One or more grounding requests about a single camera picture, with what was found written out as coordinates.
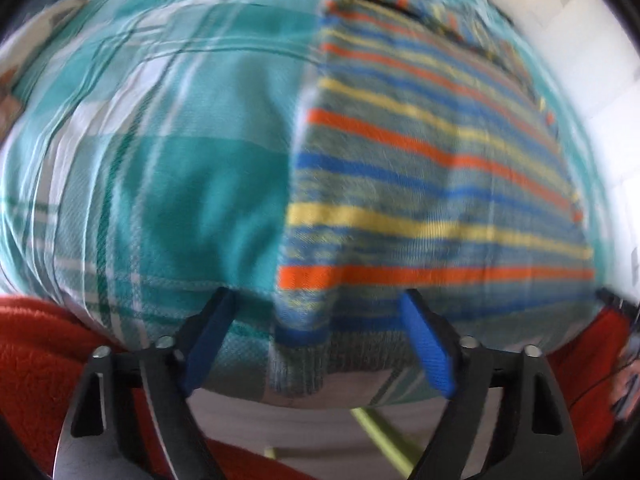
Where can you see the green stick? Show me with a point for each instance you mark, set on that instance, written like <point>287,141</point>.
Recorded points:
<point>385,435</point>

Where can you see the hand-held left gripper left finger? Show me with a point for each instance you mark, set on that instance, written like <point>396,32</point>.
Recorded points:
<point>207,340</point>

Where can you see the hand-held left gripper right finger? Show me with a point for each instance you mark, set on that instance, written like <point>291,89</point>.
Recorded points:
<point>430,345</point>

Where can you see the teal checkered bedspread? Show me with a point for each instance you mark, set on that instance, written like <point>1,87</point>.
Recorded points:
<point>175,185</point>

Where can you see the striped knit baby romper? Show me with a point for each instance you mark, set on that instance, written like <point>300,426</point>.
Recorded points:
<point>425,185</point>

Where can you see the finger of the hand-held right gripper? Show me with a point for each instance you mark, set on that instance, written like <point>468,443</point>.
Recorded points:
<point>620,302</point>

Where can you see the white patterned pillow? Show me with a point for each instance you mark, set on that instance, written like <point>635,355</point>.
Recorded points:
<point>45,30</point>

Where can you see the orange fleece garment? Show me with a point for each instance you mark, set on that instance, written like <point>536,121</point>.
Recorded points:
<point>35,360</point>

